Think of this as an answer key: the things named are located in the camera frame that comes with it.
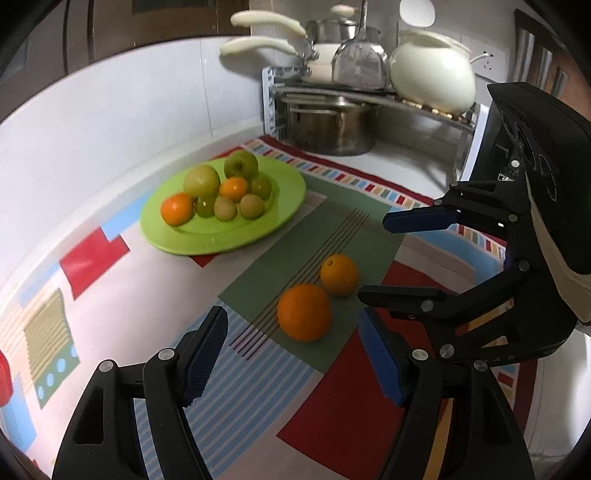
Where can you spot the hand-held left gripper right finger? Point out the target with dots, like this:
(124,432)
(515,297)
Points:
(381,355)

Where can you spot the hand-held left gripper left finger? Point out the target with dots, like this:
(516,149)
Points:
(203,357)

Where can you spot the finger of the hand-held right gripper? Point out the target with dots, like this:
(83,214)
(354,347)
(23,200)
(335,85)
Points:
(415,220)
(434,304)

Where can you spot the orange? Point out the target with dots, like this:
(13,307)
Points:
(340,274)
(234,189)
(304,312)
(177,208)

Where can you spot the green plate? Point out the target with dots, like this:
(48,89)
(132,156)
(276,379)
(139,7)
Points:
(277,207)

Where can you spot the kiwi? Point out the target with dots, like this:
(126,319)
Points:
(225,208)
(251,206)

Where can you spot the green mandarin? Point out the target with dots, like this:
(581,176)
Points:
(261,187)
(204,206)

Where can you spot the yellow-green pear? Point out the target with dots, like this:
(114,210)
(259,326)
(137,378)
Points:
(201,181)

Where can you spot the green apple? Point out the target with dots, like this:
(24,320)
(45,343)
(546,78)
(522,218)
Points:
(241,165)

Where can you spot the colourful patchwork table cloth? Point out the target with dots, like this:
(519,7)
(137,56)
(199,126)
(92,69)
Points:
(138,300)

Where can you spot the steel stock pot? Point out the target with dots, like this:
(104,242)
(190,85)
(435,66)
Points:
(328,127)

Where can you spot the white ceramic lidded pot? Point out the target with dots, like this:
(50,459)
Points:
(434,74)

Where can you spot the metal hanging scoop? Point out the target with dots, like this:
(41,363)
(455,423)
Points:
(360,62)

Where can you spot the white and steel dish rack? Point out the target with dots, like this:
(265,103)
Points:
(272,101)

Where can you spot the white rice spoon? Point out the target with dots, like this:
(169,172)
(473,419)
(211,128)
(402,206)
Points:
(416,10)

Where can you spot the white wall socket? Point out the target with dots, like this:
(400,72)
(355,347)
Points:
(489,60)

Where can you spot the dark wooden window frame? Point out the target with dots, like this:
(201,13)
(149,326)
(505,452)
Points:
(92,37)

